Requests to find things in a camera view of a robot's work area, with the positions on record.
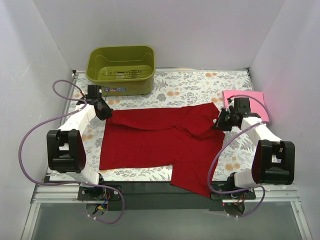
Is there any aluminium frame rail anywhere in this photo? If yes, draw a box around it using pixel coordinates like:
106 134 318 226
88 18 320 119
22 182 312 240

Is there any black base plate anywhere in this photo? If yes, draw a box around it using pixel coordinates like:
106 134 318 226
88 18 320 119
210 182 256 201
77 186 121 201

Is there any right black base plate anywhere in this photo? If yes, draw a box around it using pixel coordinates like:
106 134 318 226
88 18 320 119
210 182 256 201

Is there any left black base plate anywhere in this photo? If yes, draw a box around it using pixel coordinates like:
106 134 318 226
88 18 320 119
77 186 121 201

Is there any floral table mat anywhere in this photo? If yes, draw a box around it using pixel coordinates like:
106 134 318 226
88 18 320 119
49 70 281 182

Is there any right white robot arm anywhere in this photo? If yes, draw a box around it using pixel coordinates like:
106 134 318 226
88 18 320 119
207 95 295 199

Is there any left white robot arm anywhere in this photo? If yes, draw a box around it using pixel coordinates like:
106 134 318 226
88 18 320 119
46 85 113 200

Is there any olive green plastic bin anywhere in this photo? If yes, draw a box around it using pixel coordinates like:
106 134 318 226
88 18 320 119
85 45 156 96

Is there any red t shirt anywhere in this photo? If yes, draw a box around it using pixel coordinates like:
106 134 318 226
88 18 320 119
99 103 225 197

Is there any folded pink t shirt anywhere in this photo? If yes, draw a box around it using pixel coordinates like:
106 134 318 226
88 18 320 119
222 90 270 122

